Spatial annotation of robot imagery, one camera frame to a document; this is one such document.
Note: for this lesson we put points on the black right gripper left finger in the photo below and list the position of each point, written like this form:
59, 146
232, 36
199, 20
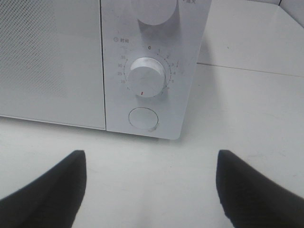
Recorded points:
50, 201

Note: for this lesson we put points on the lower white timer knob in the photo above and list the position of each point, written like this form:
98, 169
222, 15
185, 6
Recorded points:
146, 77

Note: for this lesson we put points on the white microwave door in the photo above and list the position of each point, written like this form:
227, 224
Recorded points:
51, 62

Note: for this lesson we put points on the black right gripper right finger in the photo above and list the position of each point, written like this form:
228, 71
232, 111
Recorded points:
251, 200

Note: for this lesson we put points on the upper white power knob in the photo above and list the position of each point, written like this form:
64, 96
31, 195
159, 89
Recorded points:
153, 12

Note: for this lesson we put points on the white microwave oven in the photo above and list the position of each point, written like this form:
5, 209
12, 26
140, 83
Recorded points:
123, 66

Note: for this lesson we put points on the round white door button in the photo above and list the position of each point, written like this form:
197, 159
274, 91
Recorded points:
143, 118

